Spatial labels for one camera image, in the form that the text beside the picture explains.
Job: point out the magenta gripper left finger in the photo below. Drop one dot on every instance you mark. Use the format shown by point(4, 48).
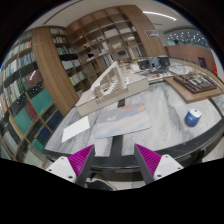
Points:
point(74, 168)

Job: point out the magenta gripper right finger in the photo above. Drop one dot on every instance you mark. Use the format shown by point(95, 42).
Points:
point(154, 166)

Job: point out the white paper sheet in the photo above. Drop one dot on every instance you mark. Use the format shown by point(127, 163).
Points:
point(75, 128)

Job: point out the blue white cylindrical container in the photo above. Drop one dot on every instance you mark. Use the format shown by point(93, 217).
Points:
point(192, 117)

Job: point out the wooden bookshelf with books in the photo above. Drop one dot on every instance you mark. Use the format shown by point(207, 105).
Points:
point(28, 115)

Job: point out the dark model on wooden board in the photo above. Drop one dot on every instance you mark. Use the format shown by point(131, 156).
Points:
point(194, 87)

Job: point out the white architectural model on base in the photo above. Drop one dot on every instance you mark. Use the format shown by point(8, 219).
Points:
point(113, 85)

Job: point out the black box on table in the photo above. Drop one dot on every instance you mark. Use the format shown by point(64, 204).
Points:
point(143, 64)

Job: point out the wooden open wall shelving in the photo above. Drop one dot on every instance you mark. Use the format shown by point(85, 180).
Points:
point(89, 45)

